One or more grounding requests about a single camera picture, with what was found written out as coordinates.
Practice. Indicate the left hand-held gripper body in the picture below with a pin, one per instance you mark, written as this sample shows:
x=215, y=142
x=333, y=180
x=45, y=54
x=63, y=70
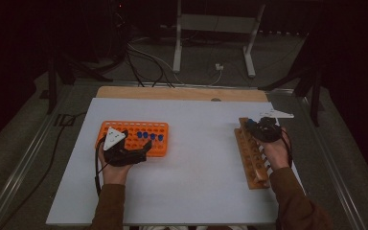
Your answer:
x=123, y=158

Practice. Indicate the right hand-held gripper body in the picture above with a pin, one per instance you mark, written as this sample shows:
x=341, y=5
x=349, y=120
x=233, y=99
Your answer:
x=266, y=131

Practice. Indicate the orange plastic tube rack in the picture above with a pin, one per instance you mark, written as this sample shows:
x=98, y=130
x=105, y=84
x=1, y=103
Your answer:
x=134, y=126

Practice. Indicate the wooden tube rack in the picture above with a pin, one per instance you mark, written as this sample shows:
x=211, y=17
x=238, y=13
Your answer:
x=252, y=159

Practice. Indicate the person's left hand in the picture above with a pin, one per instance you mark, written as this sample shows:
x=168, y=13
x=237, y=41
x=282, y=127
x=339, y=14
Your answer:
x=113, y=174

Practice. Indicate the person's right hand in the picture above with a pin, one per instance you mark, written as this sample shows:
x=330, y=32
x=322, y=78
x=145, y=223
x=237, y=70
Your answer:
x=276, y=155

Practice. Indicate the white table sheet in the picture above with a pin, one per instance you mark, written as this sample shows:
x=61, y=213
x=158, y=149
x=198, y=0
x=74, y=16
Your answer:
x=198, y=143

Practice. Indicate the dark tripod stand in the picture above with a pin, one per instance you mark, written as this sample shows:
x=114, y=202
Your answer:
x=51, y=89
x=315, y=99

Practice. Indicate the white plug adapter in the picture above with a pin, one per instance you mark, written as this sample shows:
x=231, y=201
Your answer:
x=219, y=66

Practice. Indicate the metal floor rail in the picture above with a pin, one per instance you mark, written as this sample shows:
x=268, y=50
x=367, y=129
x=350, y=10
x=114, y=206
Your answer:
x=332, y=166
x=22, y=166

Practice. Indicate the grey metal stand frame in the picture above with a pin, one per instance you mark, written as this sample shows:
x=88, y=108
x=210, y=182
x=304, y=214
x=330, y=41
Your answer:
x=217, y=23

